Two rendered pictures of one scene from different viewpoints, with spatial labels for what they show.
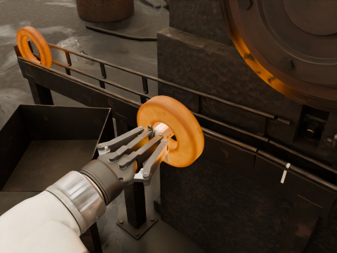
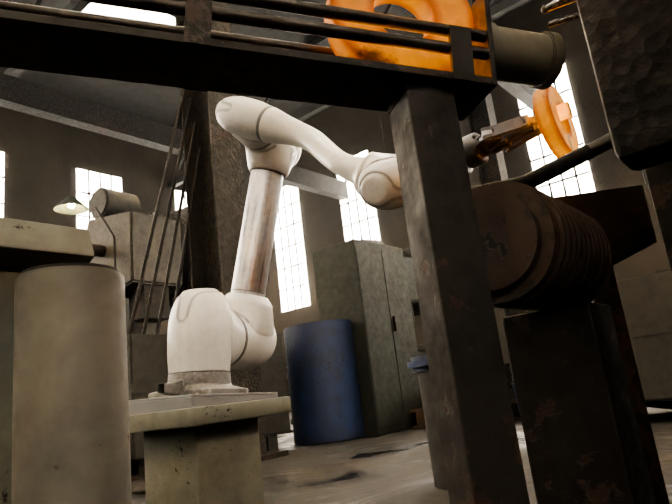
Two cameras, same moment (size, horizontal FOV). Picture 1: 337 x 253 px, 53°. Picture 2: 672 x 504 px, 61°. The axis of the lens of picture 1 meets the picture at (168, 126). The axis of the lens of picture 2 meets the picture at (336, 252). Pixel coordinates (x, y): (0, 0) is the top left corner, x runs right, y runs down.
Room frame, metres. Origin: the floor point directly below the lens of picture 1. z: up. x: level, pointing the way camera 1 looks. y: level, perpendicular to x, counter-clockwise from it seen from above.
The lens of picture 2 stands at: (0.03, -1.09, 0.34)
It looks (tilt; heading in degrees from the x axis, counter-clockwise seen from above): 14 degrees up; 89
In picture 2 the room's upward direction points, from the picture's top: 7 degrees counter-clockwise
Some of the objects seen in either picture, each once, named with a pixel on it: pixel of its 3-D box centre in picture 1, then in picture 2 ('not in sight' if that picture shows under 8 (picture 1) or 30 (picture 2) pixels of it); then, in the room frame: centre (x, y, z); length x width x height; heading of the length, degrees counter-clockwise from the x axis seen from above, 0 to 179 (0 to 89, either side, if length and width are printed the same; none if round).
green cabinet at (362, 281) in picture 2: not in sight; (371, 337); (0.33, 3.69, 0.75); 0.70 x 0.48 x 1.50; 50
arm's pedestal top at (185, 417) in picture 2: not in sight; (200, 415); (-0.32, 0.39, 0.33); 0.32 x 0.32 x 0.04; 53
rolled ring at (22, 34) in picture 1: (33, 49); not in sight; (1.27, 0.54, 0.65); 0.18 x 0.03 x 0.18; 53
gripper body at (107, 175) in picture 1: (111, 173); (484, 145); (0.41, 0.10, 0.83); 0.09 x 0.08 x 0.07; 141
